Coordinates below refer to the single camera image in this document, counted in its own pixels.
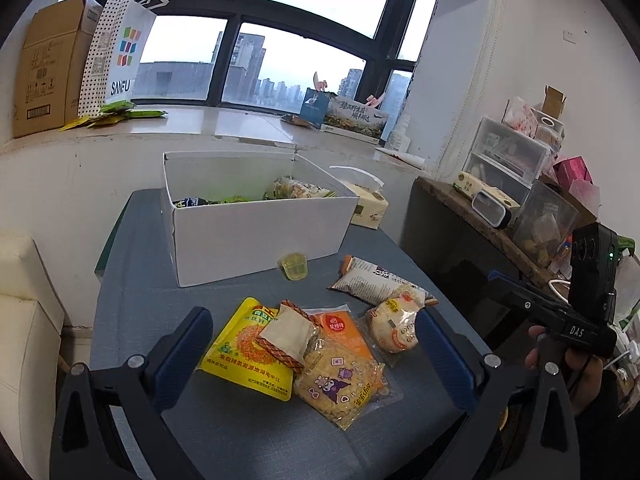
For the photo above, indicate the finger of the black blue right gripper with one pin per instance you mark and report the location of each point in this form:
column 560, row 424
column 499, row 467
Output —
column 516, row 423

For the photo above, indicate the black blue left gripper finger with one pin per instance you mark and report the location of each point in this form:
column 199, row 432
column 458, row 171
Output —
column 86, row 443

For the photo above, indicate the round rice cracker packet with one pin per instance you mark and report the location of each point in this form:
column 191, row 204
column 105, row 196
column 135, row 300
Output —
column 392, row 324

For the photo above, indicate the white brown snack bag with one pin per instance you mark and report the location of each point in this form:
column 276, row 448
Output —
column 373, row 284

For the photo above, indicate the beige orange-trim snack packet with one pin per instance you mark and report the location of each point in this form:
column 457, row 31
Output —
column 288, row 335

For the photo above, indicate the black snack packet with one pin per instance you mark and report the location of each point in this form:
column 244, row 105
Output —
column 191, row 202

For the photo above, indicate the green white snack packet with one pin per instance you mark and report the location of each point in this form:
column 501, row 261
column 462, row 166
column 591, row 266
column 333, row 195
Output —
column 235, row 199

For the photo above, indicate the long biscuit packet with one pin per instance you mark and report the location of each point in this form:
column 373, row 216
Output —
column 286, row 187

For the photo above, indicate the person's right hand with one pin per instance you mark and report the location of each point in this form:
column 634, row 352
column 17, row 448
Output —
column 587, row 371

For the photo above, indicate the clear acrylic container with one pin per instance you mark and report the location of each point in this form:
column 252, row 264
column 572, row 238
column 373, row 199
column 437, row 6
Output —
column 543, row 223

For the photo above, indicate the cream sofa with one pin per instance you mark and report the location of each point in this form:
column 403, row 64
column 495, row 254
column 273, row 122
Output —
column 32, row 319

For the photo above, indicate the small white speaker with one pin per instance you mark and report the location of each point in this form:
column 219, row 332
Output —
column 491, row 210

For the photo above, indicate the pink box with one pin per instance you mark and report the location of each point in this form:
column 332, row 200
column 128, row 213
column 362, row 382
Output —
column 574, row 177

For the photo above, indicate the yellow sunflower seed packet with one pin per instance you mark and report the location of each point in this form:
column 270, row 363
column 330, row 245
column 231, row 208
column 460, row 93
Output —
column 236, row 356

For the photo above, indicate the wooden side shelf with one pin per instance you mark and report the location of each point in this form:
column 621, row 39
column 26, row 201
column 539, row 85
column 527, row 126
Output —
column 441, row 229

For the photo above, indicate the clear yellow cracker packet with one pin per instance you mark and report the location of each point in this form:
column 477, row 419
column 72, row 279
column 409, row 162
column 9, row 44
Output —
column 341, row 385

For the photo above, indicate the clear plastic drawer unit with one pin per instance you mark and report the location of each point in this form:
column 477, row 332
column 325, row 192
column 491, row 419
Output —
column 506, row 159

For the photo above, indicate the orange snack packet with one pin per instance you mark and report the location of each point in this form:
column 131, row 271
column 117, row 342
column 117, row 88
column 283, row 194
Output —
column 338, row 324

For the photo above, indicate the white storage box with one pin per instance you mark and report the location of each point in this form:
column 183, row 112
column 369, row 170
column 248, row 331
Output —
column 214, row 242

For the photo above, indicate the white lotion bottle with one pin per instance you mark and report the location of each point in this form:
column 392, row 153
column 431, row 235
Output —
column 398, row 140

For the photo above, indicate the yellow jelly cup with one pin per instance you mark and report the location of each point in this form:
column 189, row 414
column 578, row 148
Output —
column 294, row 266

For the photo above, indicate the green yellow packets pile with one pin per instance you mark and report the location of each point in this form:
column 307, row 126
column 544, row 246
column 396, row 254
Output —
column 113, row 114

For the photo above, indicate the blue gift bag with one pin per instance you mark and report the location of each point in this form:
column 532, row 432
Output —
column 314, row 107

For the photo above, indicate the brown cardboard box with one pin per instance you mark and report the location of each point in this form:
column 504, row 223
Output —
column 52, row 61

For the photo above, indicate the white SANFU paper bag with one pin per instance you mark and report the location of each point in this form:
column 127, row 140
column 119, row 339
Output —
column 115, row 53

